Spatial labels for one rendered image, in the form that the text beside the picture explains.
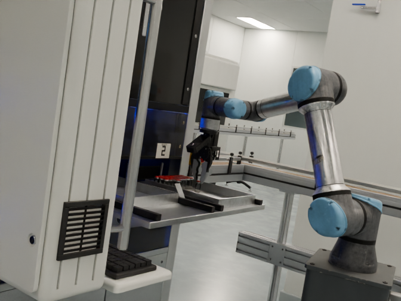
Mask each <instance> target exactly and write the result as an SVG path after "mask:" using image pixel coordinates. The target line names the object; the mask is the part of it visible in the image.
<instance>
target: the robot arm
mask: <svg viewBox="0 0 401 301"><path fill-rule="evenodd" d="M346 94H347V83H346V81H345V79H344V78H343V76H341V75H340V74H339V73H337V72H334V71H330V70H326V69H322V68H319V67H317V66H308V65H305V66H301V67H299V68H298V69H296V70H295V71H294V72H293V74H292V76H291V77H290V79H289V81H288V92H287V93H283V94H279V95H276V96H272V97H268V98H265V99H261V100H257V101H254V102H250V101H246V100H240V99H237V98H227V97H224V93H223V92H220V91H212V90H207V91H206V92H205V97H204V99H203V108H202V116H201V121H200V131H199V132H202V133H203V134H201V135H200V136H198V137H197V138H195V139H194V140H193V141H192V142H191V143H189V144H188V145H187V146H186V149H187V152H190V153H192V155H191V159H190V162H191V168H192V173H193V177H194V180H195V182H196V181H197V180H198V174H199V173H201V177H200V183H201V184H202V183H203V182H204V181H205V179H206V178H207V176H210V175H211V174H212V169H211V168H210V166H211V165H212V160H214V159H215V160H219V156H220V149H221V147H218V146H217V145H218V137H219V133H220V132H218V131H217V130H219V125H220V117H221V116H222V117H226V118H230V119H242V120H247V121H254V122H263V121H265V120H266V119H267V118H270V117H274V116H278V115H283V114H286V113H291V112H296V111H299V113H301V114H303V115H304V119H305V123H306V130H307V137H308V141H309V148H310V155H311V161H312V166H313V172H314V179H315V184H316V190H315V192H314V193H313V195H312V197H313V202H312V203H311V204H310V208H309V209H308V218H309V222H310V225H311V227H312V228H313V229H314V230H315V231H316V232H317V233H318V234H319V235H321V236H324V237H332V238H337V237H338V239H337V241H336V243H335V245H334V247H333V249H332V250H331V252H330V254H329V262H330V263H331V264H333V265H334V266H337V267H339V268H341V269H345V270H348V271H352V272H358V273H363V274H373V273H376V271H377V266H378V263H377V255H376V250H375V244H376V240H377V234H378V228H379V224H380V218H381V214H382V207H383V204H382V202H381V201H380V200H377V199H373V198H369V197H367V196H362V195H358V194H355V193H351V190H350V189H349V188H348V187H347V186H345V184H344V179H343V172H342V168H341V162H340V156H339V151H338V145H337V139H336V135H335V128H334V122H333V118H332V112H331V110H332V109H333V107H334V106H336V105H338V104H339V103H341V102H342V101H343V100H344V98H345V97H346ZM217 151H219V153H218V157H217ZM215 152H216V154H215ZM201 158H202V159H203V161H205V162H203V163H202V166H201Z"/></svg>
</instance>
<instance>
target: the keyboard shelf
mask: <svg viewBox="0 0 401 301"><path fill-rule="evenodd" d="M156 266H157V268H156V270H154V271H150V272H145V273H142V274H138V275H133V276H130V277H126V278H121V279H114V278H111V277H109V276H107V275H104V283H103V286H102V288H104V289H106V290H108V291H111V292H112V293H122V292H125V291H129V290H133V289H136V288H140V287H144V286H147V285H151V284H154V283H157V282H161V281H165V280H170V279H171V275H172V273H171V271H169V270H167V269H165V268H162V267H160V266H158V265H156Z"/></svg>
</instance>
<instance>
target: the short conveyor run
mask: <svg viewBox="0 0 401 301"><path fill-rule="evenodd" d="M233 155H234V153H230V155H220V156H219V160H215V159H214V160H212V165H211V166H210V168H211V169H212V174H211V175H210V176H207V178H206V179H205V181H204V182H207V183H217V182H234V181H242V180H243V172H244V168H245V165H244V164H233V161H240V160H241V157H232V156H233ZM187 176H188V177H192V178H193V179H194V177H193V173H192V168H191V165H190V164H189V167H188V175H187ZM200 177H201V173H199V174H198V180H199V181H200Z"/></svg>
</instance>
